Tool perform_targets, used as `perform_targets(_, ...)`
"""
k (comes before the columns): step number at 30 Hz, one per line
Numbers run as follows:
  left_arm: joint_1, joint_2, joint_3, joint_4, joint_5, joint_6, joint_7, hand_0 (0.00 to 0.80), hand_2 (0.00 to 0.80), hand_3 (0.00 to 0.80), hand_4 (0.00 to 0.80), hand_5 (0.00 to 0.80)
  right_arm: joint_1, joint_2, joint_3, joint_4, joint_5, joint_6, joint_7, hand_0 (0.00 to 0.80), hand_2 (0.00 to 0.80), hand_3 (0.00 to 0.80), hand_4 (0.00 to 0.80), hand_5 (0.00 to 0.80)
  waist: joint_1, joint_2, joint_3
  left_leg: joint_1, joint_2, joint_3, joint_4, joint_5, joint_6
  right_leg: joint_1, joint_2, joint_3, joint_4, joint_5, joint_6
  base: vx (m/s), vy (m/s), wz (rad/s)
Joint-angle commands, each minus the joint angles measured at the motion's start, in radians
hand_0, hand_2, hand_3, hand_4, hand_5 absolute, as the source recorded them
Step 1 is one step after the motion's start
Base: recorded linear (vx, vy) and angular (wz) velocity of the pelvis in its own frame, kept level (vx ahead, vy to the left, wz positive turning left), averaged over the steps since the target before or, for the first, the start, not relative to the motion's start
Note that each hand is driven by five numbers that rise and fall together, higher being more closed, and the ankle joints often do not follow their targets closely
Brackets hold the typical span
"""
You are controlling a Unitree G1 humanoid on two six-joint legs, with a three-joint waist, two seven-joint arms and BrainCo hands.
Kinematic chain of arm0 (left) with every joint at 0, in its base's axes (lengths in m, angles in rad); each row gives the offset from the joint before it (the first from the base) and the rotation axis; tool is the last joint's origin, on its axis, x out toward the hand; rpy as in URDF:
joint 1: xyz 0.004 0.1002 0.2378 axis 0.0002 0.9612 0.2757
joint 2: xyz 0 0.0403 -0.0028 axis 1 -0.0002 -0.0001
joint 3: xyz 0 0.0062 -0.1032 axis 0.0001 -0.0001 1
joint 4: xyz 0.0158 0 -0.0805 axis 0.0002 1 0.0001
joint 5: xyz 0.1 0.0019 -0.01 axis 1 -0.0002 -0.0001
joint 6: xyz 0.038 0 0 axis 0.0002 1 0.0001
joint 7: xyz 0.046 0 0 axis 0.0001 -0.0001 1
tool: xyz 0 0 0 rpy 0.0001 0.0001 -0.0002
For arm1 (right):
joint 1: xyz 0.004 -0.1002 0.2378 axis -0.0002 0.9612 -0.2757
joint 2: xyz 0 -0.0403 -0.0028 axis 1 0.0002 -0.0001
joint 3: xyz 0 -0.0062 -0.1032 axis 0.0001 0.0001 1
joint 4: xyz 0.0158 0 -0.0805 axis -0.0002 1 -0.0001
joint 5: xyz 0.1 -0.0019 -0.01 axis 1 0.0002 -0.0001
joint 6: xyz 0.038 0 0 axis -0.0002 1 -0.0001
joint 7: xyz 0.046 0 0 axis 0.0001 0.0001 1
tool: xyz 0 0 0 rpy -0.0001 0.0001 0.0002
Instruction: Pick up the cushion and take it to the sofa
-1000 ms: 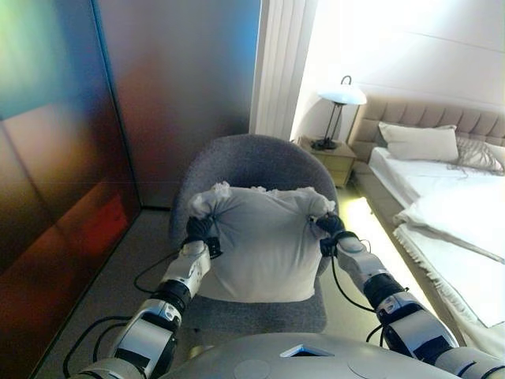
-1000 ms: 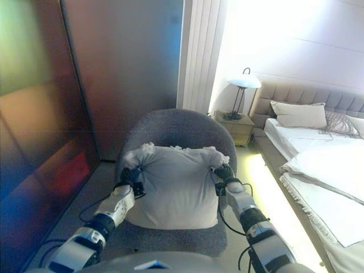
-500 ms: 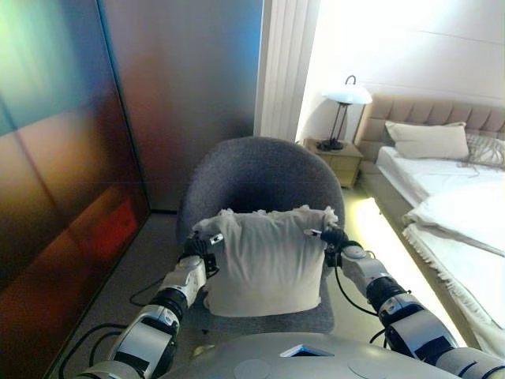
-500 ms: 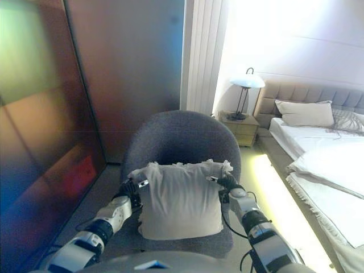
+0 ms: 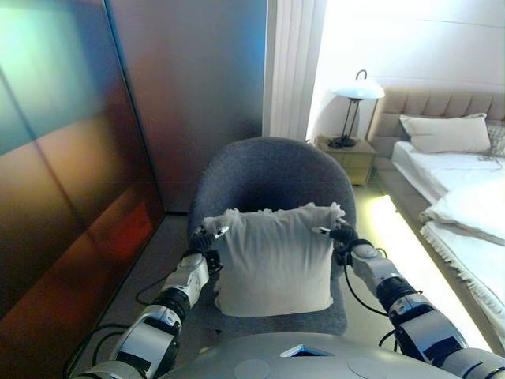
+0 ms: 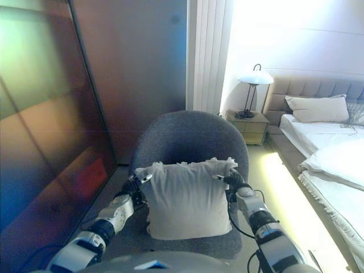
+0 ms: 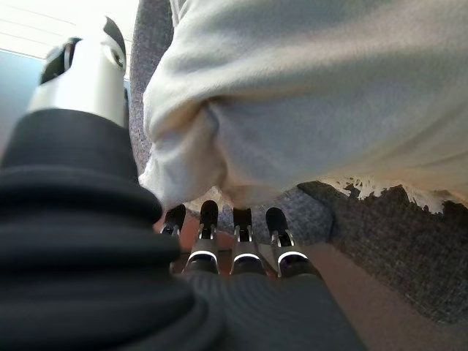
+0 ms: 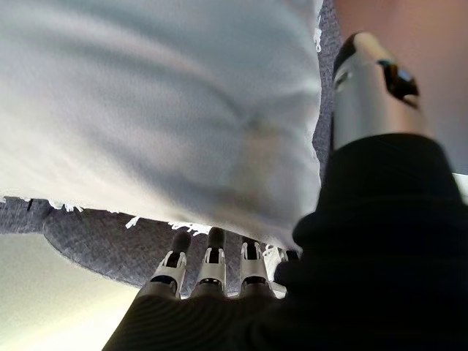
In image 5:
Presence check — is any white shade table lamp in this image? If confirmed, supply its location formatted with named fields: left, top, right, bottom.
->
left=330, top=69, right=386, bottom=149

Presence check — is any grey fabric armchair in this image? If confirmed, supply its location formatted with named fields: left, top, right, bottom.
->
left=188, top=137, right=357, bottom=336

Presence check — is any cream bed pillow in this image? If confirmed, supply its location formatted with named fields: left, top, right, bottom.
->
left=398, top=112, right=492, bottom=155

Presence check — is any silver robot torso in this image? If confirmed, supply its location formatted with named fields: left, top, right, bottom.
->
left=163, top=332, right=449, bottom=379

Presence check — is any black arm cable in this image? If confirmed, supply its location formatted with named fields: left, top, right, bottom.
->
left=343, top=258, right=399, bottom=352
left=65, top=271, right=181, bottom=376

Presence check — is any white curtain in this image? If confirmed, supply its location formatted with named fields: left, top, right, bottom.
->
left=263, top=0, right=329, bottom=142

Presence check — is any grey patterned pillow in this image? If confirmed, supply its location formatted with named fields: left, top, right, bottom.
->
left=479, top=122, right=505, bottom=163

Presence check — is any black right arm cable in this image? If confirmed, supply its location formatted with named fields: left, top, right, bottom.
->
left=343, top=258, right=399, bottom=352

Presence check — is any beige nightstand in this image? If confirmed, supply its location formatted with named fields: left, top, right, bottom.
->
left=314, top=133, right=379, bottom=187

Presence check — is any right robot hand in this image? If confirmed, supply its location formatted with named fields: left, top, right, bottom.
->
left=313, top=223, right=359, bottom=248

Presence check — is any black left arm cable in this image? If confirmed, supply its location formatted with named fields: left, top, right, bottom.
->
left=65, top=271, right=181, bottom=376

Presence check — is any white fringed cushion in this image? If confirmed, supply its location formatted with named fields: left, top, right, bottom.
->
left=203, top=201, right=347, bottom=317

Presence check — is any bed with beige headboard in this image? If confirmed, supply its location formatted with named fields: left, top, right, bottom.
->
left=354, top=87, right=505, bottom=356

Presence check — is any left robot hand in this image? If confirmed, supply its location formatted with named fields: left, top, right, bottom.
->
left=189, top=223, right=230, bottom=256

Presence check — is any white fringed throw blanket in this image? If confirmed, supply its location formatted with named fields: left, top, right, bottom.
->
left=419, top=220, right=505, bottom=317

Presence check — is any white duvet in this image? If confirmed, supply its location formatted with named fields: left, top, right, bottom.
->
left=420, top=173, right=505, bottom=246

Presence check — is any dark glossy wardrobe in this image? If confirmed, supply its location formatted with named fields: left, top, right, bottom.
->
left=0, top=0, right=269, bottom=331

